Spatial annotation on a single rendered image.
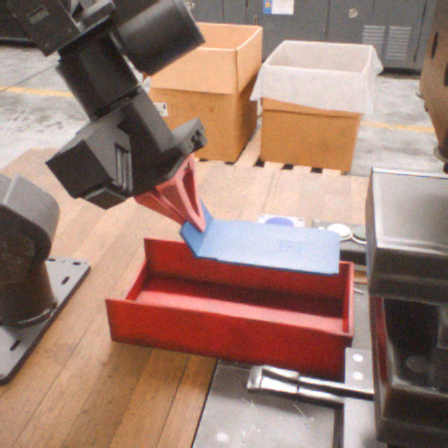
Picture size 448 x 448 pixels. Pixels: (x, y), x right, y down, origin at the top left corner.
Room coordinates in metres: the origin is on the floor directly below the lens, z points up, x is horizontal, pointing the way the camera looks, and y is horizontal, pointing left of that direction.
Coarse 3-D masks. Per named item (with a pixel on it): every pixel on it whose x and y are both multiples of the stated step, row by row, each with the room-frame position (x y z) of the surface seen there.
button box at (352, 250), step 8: (312, 224) 0.59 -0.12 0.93; (320, 224) 0.59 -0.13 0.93; (328, 224) 0.59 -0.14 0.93; (344, 224) 0.59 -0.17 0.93; (352, 224) 0.59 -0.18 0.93; (352, 232) 0.56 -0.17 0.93; (344, 240) 0.54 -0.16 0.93; (352, 240) 0.55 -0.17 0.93; (344, 248) 0.53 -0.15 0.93; (352, 248) 0.53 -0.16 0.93; (360, 248) 0.53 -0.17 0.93; (344, 256) 0.53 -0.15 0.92; (352, 256) 0.52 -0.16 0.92; (360, 256) 0.52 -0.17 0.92; (360, 264) 0.52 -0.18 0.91
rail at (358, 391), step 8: (304, 384) 0.27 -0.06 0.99; (312, 384) 0.26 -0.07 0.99; (320, 384) 0.26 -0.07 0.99; (328, 384) 0.26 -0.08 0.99; (336, 384) 0.26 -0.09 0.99; (344, 384) 0.26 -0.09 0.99; (336, 392) 0.26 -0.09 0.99; (344, 392) 0.26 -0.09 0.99; (352, 392) 0.26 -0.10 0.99; (360, 392) 0.26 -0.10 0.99; (368, 392) 0.26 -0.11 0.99
